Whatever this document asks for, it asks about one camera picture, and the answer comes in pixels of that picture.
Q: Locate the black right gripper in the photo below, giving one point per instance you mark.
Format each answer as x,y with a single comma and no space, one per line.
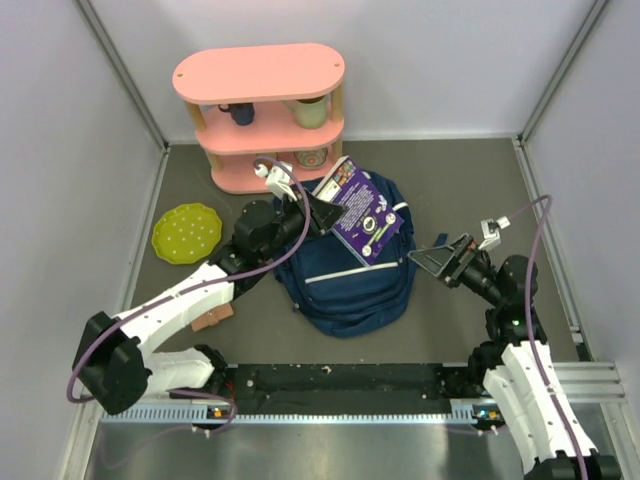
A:
449,261

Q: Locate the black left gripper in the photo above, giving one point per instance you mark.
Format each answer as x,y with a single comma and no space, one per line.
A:
323,213

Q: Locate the purple card box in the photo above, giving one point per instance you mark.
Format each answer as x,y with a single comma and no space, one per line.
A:
369,221

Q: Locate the navy blue student backpack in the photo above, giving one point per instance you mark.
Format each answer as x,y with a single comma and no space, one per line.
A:
336,293

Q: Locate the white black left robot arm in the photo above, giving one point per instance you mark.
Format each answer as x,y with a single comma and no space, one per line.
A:
117,359

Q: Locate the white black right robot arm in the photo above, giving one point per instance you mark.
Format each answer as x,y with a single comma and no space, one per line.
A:
514,365

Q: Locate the patterned ceramic bowl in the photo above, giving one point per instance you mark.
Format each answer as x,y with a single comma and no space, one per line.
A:
311,159

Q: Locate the pale green mug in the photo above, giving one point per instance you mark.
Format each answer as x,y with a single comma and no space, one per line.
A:
309,113

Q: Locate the dark blue mug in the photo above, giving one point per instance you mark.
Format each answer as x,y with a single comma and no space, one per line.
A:
242,114

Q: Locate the pink three-tier wooden shelf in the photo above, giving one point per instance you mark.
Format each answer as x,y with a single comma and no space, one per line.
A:
265,76

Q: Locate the green polka dot plate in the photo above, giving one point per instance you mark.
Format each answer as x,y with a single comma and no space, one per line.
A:
186,234

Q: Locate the tan leather card wallet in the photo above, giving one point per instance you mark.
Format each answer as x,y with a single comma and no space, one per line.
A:
212,317

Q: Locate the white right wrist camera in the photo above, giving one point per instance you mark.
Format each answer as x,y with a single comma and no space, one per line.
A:
491,231

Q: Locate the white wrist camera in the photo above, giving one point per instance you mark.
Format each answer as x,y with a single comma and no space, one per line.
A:
491,231
277,179

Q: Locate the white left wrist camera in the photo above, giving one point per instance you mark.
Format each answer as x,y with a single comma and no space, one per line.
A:
277,179

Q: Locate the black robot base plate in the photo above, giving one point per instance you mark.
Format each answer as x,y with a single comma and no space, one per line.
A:
349,389

